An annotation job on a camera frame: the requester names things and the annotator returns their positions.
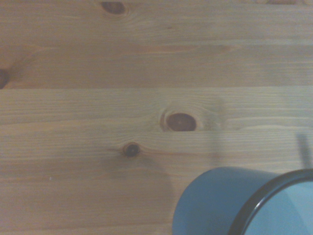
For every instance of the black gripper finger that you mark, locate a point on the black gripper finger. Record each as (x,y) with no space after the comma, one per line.
(303,151)

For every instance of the blue enamel mug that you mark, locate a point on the blue enamel mug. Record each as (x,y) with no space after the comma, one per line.
(220,200)

